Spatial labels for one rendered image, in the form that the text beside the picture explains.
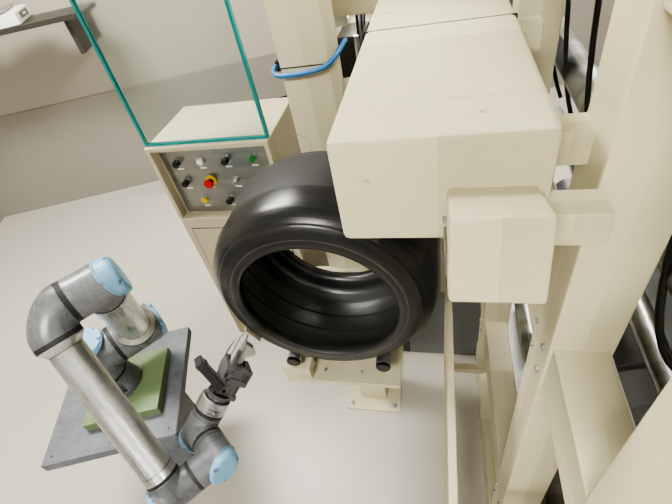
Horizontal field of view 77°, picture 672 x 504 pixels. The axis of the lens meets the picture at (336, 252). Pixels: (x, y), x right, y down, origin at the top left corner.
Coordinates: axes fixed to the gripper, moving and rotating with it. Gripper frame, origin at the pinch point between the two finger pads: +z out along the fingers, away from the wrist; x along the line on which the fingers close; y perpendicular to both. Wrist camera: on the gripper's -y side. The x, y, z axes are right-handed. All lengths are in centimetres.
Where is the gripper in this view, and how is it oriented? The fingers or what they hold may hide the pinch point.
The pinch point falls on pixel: (243, 334)
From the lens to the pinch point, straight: 129.7
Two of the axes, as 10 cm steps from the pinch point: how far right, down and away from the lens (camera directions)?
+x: 3.9, 2.7, -8.8
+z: 4.9, -8.7, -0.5
